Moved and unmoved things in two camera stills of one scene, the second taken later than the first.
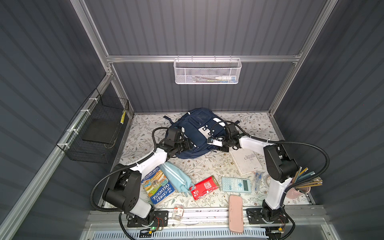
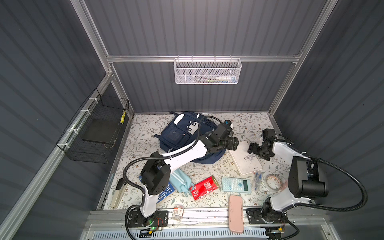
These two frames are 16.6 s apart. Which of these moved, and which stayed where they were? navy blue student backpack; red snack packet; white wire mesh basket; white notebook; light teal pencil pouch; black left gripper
Moved: black left gripper; navy blue student backpack
Stayed: red snack packet; light teal pencil pouch; white wire mesh basket; white notebook
